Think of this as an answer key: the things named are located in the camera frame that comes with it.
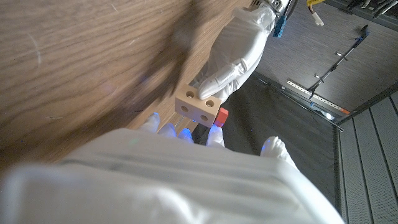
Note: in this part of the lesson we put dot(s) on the wooden block with holes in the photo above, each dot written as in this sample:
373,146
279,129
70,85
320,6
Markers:
197,105

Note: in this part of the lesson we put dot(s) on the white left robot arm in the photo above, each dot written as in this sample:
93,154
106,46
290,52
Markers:
275,4

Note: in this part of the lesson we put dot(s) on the perforated metal ceiling rail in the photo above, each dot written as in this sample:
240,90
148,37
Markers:
317,98

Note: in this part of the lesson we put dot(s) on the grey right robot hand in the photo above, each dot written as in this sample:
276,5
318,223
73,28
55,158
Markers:
171,183

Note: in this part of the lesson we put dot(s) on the red-headed screw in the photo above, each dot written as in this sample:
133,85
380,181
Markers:
221,117

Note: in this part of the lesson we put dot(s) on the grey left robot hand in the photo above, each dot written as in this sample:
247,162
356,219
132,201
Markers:
236,53

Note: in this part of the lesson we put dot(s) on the black backdrop curtain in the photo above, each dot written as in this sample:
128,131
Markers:
273,124

